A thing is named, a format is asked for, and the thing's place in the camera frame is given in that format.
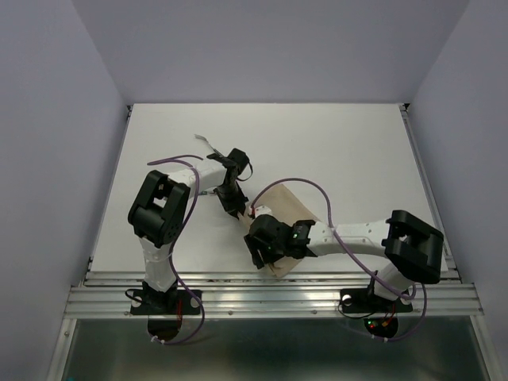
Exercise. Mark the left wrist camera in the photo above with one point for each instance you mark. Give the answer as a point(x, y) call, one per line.
point(240, 160)

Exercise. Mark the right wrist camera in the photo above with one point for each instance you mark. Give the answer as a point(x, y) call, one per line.
point(269, 231)

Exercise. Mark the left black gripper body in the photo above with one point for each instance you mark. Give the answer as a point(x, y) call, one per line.
point(225, 187)

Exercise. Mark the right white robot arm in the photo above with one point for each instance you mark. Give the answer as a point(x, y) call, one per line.
point(397, 252)

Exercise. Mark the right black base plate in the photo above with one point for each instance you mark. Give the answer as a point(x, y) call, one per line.
point(363, 301)

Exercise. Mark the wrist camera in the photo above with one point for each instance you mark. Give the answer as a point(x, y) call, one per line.
point(269, 231)
point(240, 160)

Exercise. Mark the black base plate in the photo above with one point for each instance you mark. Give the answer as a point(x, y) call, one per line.
point(152, 303)
point(363, 301)

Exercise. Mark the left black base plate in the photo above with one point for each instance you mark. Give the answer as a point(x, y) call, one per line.
point(152, 303)

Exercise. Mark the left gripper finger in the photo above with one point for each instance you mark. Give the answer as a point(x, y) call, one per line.
point(239, 202)
point(230, 202)

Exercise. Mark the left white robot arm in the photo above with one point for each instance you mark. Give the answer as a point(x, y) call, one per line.
point(159, 211)

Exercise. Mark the beige cloth napkin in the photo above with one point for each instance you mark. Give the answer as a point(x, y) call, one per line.
point(279, 202)

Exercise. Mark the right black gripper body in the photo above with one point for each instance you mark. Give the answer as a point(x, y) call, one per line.
point(269, 254)

